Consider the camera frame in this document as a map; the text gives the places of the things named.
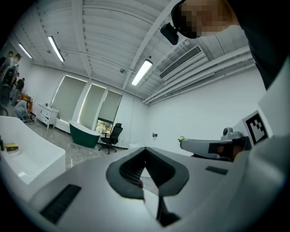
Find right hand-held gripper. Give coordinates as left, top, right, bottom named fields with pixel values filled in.
left=180, top=89, right=290, bottom=162

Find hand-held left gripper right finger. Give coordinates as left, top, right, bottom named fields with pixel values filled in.
left=142, top=147, right=250, bottom=227

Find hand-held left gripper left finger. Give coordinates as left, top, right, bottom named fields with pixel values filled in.
left=29, top=146, right=146, bottom=227

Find person's right hand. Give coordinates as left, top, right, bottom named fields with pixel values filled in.
left=232, top=144, right=247, bottom=162

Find dark green bathtub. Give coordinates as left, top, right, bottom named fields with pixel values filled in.
left=69, top=120, right=101, bottom=149

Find black office chair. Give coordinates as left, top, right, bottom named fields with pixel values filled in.
left=98, top=122, right=124, bottom=155

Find white rectangular bathtub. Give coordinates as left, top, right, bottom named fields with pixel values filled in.
left=0, top=115, right=67, bottom=203

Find white ceiling pipes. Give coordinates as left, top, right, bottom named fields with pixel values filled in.
left=142, top=51, right=257, bottom=105

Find ceiling air conditioner vent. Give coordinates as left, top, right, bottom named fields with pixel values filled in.
left=158, top=44, right=209, bottom=80

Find grey roller blind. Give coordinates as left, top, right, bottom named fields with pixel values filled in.
left=52, top=75, right=87, bottom=122
left=97, top=89, right=123, bottom=121
left=77, top=83, right=107, bottom=131

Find white drawer cabinet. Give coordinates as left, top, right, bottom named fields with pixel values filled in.
left=36, top=102, right=60, bottom=130

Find yellow and black box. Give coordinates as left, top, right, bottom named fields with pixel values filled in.
left=4, top=143, right=19, bottom=152

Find long ceiling light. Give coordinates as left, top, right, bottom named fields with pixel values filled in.
left=131, top=58, right=153, bottom=87
left=47, top=35, right=65, bottom=63
left=18, top=43, right=34, bottom=59

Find person's black clothing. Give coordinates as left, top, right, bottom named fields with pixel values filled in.
left=235, top=0, right=290, bottom=92

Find person's head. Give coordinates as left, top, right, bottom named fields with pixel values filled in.
left=171, top=0, right=241, bottom=39

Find black head-worn camera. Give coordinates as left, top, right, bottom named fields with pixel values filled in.
left=160, top=22, right=180, bottom=46

